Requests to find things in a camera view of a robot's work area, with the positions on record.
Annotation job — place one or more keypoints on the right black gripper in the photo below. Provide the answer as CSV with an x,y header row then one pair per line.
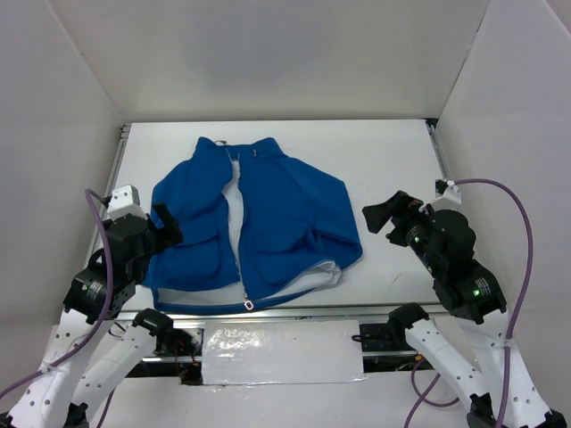
x,y
400,222

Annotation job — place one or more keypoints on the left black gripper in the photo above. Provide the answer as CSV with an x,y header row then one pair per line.
x,y
156,233

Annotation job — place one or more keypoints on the blue zip-up jacket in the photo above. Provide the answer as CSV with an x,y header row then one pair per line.
x,y
260,228

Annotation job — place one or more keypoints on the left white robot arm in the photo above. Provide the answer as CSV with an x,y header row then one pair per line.
x,y
67,390

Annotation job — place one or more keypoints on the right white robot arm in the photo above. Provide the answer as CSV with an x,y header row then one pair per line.
x,y
498,390

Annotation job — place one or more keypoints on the white foil-covered panel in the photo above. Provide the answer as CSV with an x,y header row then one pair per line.
x,y
302,352

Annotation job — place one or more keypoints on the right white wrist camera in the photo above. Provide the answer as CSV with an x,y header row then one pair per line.
x,y
447,195

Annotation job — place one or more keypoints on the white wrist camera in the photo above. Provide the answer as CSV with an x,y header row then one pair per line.
x,y
447,195
124,200

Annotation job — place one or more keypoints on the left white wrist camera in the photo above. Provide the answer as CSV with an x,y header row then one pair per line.
x,y
124,200

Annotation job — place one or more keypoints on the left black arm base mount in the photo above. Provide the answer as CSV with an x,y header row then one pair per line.
x,y
181,352

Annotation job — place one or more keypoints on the aluminium table frame rail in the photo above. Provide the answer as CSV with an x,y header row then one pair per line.
x,y
375,159

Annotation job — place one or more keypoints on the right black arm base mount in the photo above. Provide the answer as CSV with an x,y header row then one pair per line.
x,y
379,340

